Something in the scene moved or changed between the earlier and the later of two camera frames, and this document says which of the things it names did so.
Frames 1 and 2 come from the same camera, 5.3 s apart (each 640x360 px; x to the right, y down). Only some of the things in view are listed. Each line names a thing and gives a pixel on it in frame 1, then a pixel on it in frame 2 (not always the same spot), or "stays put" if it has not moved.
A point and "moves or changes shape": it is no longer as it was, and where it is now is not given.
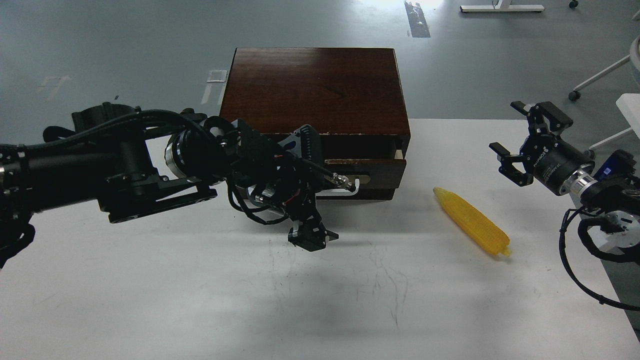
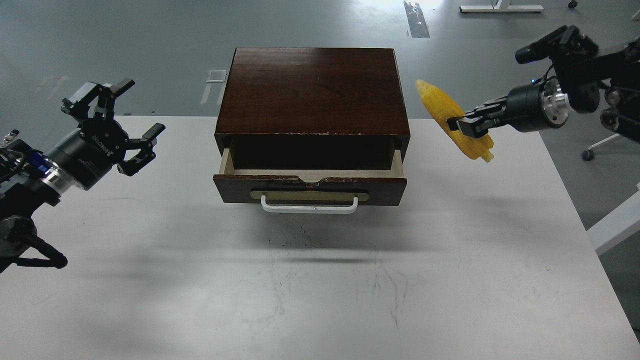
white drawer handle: [357, 184] -> [289, 209]
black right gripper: [549, 159] -> [540, 106]
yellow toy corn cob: [473, 223] -> [480, 147]
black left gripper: [282, 177] -> [89, 154]
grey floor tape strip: [417, 22] stays put
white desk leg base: [504, 6] stays put
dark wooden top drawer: [376, 161] moves or changes shape
